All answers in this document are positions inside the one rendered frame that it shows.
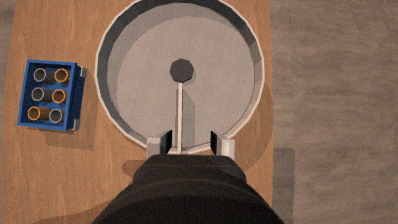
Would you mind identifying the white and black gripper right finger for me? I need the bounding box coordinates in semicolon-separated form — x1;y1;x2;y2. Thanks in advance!
210;131;235;161

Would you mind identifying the grey metal sleeve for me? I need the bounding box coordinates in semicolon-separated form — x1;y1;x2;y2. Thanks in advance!
34;68;57;85
32;87;54;102
49;109;65;123

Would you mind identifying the blue crate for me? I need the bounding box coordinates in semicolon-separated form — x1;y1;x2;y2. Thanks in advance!
17;59;87;131

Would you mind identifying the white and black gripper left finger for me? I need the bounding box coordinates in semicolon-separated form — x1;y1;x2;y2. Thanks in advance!
147;130;172;159

